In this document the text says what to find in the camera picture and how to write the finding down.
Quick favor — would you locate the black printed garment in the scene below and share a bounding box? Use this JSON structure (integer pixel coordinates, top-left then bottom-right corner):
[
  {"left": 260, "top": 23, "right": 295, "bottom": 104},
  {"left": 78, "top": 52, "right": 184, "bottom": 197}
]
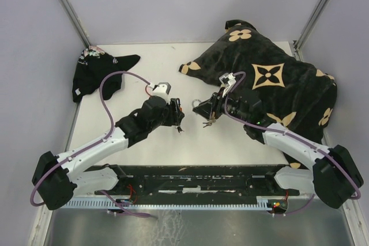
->
[{"left": 72, "top": 46, "right": 141, "bottom": 103}]

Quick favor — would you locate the black headed key pair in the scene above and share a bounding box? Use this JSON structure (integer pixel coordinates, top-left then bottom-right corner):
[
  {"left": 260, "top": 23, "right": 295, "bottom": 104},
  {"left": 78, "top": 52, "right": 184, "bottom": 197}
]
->
[{"left": 175, "top": 126, "right": 184, "bottom": 133}]

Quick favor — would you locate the black base frame bar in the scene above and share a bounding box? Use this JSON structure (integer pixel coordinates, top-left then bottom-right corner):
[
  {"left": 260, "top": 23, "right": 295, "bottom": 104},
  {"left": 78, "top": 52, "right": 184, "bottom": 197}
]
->
[{"left": 108, "top": 165, "right": 300, "bottom": 205}]

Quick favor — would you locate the brass padlock silver shackle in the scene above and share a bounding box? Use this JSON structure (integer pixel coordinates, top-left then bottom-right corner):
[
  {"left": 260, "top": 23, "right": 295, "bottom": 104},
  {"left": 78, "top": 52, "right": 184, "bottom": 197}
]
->
[{"left": 192, "top": 99, "right": 214, "bottom": 122}]

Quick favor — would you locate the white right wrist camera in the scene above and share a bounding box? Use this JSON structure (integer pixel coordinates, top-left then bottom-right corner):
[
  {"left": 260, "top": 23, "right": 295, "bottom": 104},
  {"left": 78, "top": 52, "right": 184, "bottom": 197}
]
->
[{"left": 219, "top": 73, "right": 236, "bottom": 98}]

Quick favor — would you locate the right aluminium frame post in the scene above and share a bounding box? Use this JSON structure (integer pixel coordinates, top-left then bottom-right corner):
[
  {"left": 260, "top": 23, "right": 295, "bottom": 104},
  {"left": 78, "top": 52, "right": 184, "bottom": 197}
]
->
[{"left": 293, "top": 0, "right": 330, "bottom": 60}]

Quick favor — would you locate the purple camera cable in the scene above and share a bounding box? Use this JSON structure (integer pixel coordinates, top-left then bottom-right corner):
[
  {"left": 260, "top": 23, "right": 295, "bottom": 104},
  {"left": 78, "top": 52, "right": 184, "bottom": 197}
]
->
[
  {"left": 30, "top": 71, "right": 158, "bottom": 218},
  {"left": 223, "top": 71, "right": 361, "bottom": 217}
]

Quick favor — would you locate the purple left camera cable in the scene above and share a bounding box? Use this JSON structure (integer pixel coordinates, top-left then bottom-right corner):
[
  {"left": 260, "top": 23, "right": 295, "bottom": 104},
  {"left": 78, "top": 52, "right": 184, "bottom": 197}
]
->
[{"left": 30, "top": 71, "right": 158, "bottom": 218}]

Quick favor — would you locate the white slotted cable duct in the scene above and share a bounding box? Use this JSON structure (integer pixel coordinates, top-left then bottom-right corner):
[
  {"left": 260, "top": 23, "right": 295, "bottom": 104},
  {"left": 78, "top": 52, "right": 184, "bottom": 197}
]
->
[{"left": 63, "top": 196, "right": 286, "bottom": 210}]

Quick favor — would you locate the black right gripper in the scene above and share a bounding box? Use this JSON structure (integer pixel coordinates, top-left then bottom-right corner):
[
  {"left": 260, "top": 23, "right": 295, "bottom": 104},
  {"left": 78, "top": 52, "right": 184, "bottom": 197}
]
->
[{"left": 193, "top": 86, "right": 249, "bottom": 123}]

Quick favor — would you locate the aluminium frame post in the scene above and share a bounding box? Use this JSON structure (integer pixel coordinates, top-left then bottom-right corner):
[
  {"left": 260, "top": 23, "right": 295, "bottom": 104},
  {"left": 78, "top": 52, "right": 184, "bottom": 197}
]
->
[
  {"left": 293, "top": 0, "right": 330, "bottom": 60},
  {"left": 58, "top": 0, "right": 90, "bottom": 47}
]

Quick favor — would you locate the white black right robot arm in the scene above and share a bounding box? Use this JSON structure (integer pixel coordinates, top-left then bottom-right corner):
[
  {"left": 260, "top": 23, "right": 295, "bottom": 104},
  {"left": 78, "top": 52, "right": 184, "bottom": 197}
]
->
[{"left": 193, "top": 88, "right": 363, "bottom": 209}]

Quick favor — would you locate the left aluminium frame post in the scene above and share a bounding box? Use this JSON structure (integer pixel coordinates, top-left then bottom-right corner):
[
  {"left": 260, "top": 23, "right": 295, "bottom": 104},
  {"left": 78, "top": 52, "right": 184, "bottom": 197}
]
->
[{"left": 58, "top": 0, "right": 90, "bottom": 47}]

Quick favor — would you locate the black beige patterned blanket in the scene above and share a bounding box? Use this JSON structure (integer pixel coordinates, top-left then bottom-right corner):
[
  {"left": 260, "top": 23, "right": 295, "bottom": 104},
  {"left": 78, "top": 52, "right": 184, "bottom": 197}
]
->
[{"left": 178, "top": 20, "right": 338, "bottom": 169}]

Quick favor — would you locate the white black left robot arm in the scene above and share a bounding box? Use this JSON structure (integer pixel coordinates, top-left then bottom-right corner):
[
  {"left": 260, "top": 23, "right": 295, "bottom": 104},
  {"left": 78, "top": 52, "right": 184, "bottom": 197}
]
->
[{"left": 31, "top": 96, "right": 185, "bottom": 210}]

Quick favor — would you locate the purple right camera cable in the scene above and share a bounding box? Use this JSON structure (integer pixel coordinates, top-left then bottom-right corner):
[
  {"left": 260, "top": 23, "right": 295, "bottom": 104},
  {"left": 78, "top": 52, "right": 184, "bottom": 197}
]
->
[{"left": 223, "top": 71, "right": 361, "bottom": 217}]

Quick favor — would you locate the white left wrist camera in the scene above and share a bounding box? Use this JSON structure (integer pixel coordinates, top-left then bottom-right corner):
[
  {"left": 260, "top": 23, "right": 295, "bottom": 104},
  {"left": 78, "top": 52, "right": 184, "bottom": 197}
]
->
[{"left": 148, "top": 82, "right": 171, "bottom": 104}]

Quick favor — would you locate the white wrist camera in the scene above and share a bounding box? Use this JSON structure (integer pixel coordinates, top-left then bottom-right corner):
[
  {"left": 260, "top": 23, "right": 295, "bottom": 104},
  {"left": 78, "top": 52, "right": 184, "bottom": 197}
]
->
[
  {"left": 148, "top": 82, "right": 171, "bottom": 104},
  {"left": 219, "top": 73, "right": 236, "bottom": 98}
]

